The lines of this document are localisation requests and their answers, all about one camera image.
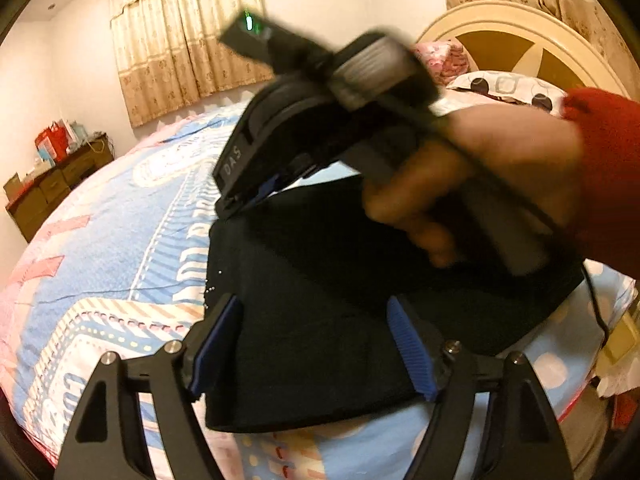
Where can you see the brown wooden dresser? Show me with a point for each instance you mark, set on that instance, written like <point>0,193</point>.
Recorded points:
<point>55,185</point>

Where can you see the person's right forearm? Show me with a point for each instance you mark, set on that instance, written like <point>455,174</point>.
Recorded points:
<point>610,170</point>

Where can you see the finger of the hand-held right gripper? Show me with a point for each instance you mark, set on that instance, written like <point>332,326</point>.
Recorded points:
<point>264,191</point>
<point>232,206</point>

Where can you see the pink floral pillow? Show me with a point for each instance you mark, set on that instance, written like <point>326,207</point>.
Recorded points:
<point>440,60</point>

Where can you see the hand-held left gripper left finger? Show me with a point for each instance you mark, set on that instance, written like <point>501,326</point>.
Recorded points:
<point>220,342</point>

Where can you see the beige box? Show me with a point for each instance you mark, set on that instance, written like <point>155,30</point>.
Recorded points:
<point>622,345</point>

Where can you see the cream and brown headboard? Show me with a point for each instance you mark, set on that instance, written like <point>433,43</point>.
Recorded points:
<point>505,50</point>

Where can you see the cardboard box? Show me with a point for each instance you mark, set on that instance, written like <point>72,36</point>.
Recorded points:
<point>12,186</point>

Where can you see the white pillow with dark circles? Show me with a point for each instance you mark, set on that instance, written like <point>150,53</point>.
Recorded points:
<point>505,85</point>

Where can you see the pastel dotted printed bed blanket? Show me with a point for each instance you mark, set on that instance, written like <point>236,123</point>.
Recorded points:
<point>125,240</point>

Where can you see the pale blue bag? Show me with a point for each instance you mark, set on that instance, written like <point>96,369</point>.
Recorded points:
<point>76,132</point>

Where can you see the black pants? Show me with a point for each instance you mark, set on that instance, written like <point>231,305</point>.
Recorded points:
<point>320,285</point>

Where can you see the person's right hand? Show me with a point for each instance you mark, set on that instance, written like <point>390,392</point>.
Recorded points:
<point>520,150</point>

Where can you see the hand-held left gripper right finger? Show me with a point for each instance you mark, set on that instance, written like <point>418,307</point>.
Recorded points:
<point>410,345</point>

